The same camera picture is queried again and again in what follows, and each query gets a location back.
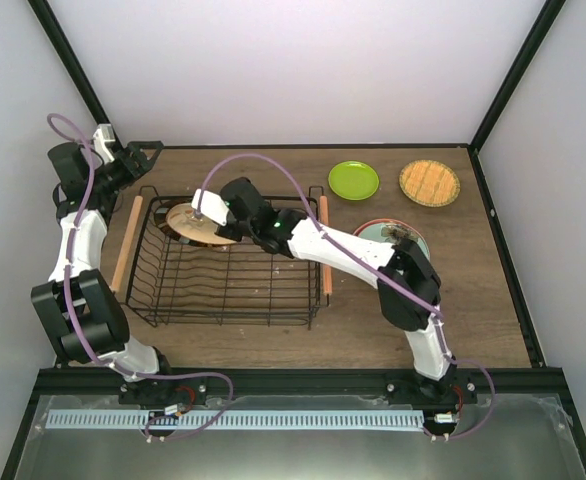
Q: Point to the dark brown plate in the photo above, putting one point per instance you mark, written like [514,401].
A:
[160,221]

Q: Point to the black wire dish rack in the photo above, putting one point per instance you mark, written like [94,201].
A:
[172,283]

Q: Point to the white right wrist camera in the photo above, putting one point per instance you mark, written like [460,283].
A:
[211,206]

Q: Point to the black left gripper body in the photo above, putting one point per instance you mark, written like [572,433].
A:
[128,173]

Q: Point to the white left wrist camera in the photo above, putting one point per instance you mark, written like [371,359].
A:
[103,141]

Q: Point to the beige floral plate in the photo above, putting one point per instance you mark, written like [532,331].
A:
[201,230]

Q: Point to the light teal flower plate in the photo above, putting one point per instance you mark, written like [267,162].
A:
[378,235]

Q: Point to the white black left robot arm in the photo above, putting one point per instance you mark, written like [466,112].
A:
[77,308]

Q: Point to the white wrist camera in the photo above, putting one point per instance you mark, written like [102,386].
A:
[211,206]
[103,141]

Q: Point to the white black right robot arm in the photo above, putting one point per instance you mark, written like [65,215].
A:
[407,285]

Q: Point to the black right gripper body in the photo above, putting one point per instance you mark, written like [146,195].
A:
[227,235]

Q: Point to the white slotted cable duct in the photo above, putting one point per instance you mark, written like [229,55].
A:
[393,420]

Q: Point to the yellow woven pattern plate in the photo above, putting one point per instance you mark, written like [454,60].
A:
[429,183]

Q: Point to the lime green plate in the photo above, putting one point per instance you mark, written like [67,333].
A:
[353,180]

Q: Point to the red and teal plate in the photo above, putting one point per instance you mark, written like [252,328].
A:
[360,231]

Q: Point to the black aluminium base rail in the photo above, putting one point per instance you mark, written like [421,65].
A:
[398,386]

